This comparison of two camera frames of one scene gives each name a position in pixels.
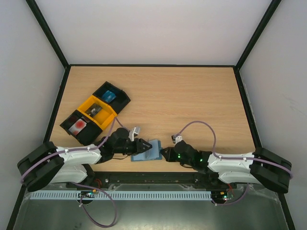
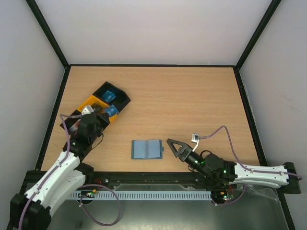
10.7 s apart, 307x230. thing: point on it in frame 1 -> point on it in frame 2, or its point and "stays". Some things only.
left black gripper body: x=128 y=150 -> x=100 y=130
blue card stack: x=108 y=96 stays
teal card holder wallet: x=155 y=153 stays
